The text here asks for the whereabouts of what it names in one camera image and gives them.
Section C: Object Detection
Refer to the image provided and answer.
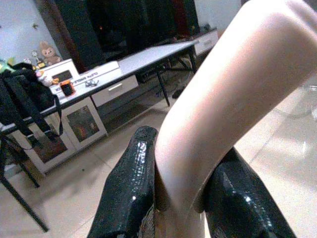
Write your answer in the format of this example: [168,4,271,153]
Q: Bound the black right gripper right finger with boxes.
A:
[204,146,298,238]

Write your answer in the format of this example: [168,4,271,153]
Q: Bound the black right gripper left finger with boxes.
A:
[87,125,159,238]

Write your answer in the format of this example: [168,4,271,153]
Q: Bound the white tv cabinet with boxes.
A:
[9,29,219,174]

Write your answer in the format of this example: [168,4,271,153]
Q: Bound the black eyeglasses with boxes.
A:
[84,78,100,88]

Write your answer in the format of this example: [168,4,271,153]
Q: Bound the orange black device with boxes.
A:
[59,81,74,96]

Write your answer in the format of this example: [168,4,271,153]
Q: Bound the long grey folding table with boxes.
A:
[0,41,200,233]

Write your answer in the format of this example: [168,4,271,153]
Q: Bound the white cardboard box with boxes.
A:
[37,58,122,96]

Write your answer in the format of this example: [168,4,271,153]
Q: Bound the black backpack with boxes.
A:
[0,62,63,149]

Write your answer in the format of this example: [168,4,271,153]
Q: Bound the brown teddy bear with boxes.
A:
[39,41,62,65]

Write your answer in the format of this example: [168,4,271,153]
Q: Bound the small trophy figurine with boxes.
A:
[30,49,45,70]

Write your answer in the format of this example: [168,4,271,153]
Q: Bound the large black television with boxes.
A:
[53,0,201,69]

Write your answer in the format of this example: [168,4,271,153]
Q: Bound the green toy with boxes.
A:
[0,57,16,74]

